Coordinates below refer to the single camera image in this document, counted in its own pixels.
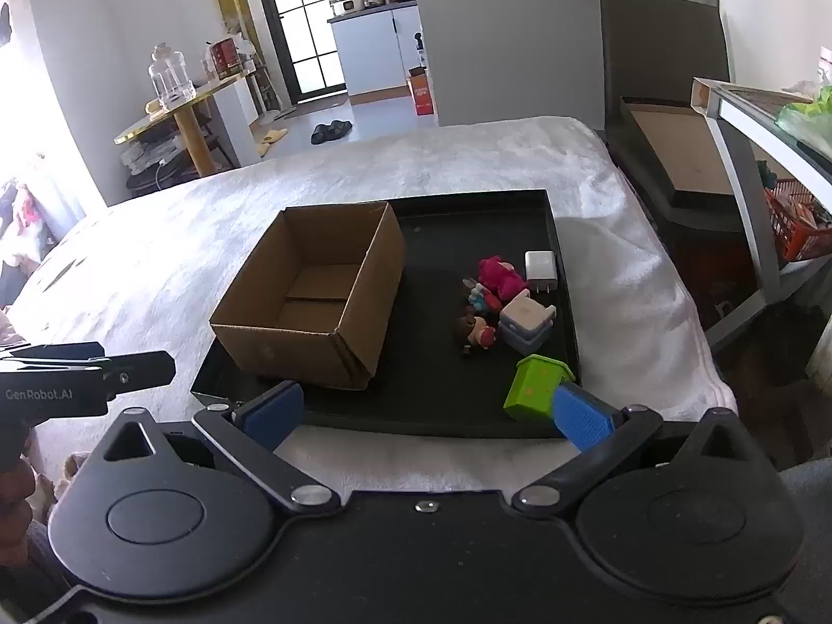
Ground green hexagonal box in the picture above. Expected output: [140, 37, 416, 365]
[503, 354, 577, 423]

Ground white cabinet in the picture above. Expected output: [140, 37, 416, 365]
[328, 3, 424, 103]

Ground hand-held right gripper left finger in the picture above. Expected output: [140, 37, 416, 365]
[97, 380, 342, 516]

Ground pink plush toy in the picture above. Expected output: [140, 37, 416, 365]
[477, 255, 531, 304]

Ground round gold-edged table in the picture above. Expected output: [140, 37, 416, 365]
[113, 68, 262, 178]

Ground colourful pile of clothes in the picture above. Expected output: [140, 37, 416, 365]
[0, 178, 61, 308]

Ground white power strip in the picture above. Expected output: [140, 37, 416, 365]
[120, 143, 180, 174]

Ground yellow slippers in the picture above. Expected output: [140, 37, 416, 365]
[252, 128, 289, 158]

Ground black chair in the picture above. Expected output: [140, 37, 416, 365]
[598, 0, 763, 230]

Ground brown-haired doll figure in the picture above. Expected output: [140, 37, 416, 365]
[453, 308, 499, 356]

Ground orange carton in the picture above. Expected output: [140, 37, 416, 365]
[407, 66, 436, 117]

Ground small clear bottle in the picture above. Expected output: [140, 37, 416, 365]
[463, 278, 503, 314]

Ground brown cardboard box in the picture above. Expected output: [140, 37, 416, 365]
[209, 201, 408, 393]

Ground person's left hand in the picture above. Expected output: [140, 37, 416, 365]
[0, 460, 37, 537]

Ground white frame desk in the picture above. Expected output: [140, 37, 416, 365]
[690, 76, 832, 353]

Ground red box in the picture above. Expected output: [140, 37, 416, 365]
[206, 37, 243, 82]

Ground black slippers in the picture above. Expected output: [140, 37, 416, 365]
[310, 120, 355, 145]

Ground orange plastic basket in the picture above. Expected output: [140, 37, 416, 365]
[763, 178, 832, 263]

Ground white charger plug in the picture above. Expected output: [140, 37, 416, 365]
[524, 250, 561, 295]

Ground black tray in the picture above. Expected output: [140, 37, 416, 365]
[190, 190, 581, 440]

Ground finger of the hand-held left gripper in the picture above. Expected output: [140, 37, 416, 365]
[8, 341, 177, 401]

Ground clear glass jar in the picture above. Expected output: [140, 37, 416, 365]
[148, 44, 197, 111]

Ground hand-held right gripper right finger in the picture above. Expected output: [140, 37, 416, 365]
[510, 380, 758, 521]

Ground green plastic bag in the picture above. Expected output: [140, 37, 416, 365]
[773, 84, 832, 158]

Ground grey cube box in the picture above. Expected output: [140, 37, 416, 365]
[498, 291, 558, 356]

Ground glass pane door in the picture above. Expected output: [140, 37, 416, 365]
[247, 0, 349, 103]

